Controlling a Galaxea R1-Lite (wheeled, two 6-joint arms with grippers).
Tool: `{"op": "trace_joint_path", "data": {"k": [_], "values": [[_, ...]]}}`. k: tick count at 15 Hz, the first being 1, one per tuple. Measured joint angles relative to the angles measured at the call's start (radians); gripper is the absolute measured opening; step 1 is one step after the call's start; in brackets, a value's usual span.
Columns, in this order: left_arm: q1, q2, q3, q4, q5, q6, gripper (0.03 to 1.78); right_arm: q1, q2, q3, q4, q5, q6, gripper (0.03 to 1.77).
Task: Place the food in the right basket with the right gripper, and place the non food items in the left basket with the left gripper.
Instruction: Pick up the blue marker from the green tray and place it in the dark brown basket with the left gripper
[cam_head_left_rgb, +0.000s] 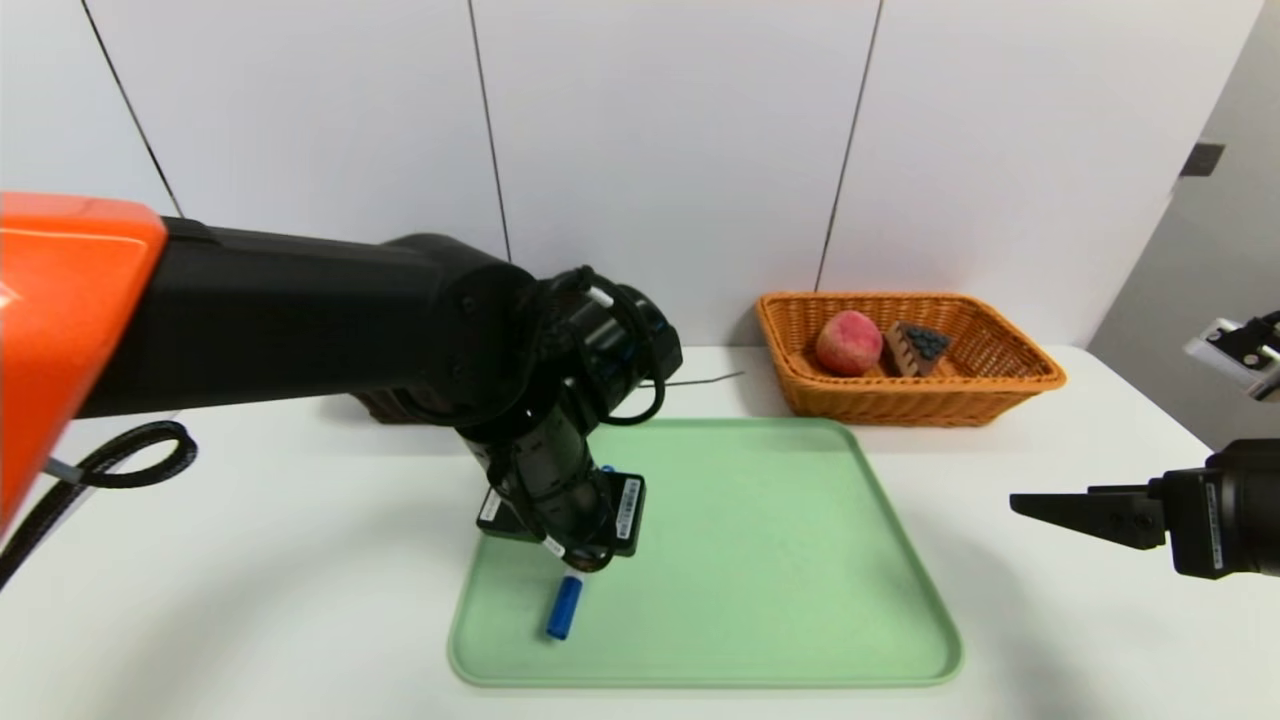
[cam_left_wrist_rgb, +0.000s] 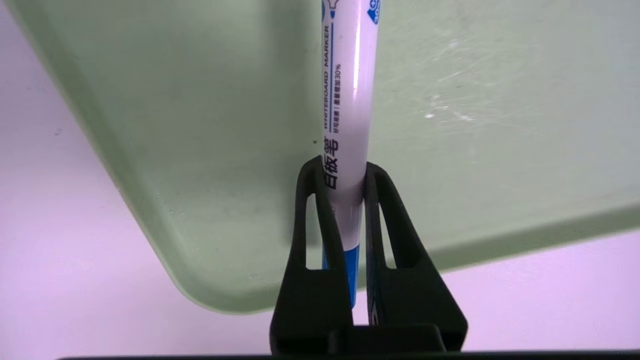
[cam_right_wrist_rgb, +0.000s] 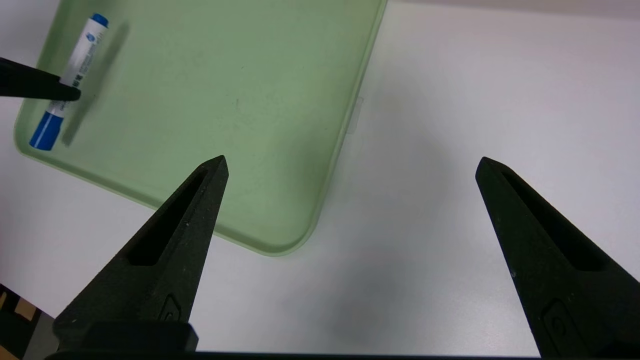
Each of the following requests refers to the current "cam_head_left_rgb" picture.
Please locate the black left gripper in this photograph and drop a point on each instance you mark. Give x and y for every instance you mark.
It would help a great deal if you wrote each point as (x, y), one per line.
(627, 512)

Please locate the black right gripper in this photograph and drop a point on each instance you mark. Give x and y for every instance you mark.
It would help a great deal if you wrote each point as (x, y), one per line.
(1195, 525)

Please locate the blue capped whiteboard marker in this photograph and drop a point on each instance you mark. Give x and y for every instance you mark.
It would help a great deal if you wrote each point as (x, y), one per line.
(564, 610)

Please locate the chocolate blueberry cake slice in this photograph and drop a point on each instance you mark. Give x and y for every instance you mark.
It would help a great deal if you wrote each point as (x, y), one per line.
(915, 350)

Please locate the red peach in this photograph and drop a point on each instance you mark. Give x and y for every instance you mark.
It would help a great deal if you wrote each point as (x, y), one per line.
(850, 342)

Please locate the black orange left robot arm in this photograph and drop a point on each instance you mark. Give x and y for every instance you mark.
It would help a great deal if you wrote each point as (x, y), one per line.
(300, 320)

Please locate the orange wicker basket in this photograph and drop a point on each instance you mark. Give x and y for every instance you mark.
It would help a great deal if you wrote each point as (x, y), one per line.
(900, 400)

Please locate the dark brown wicker basket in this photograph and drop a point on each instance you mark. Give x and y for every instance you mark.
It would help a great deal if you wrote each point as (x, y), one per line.
(375, 408)

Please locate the thin black zip tie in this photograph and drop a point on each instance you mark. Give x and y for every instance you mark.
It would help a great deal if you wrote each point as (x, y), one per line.
(700, 381)

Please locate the light green plastic tray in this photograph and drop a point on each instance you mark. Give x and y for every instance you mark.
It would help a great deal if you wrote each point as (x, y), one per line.
(780, 580)

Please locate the dark grey wall plate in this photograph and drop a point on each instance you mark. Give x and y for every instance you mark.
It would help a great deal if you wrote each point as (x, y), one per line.
(1202, 161)

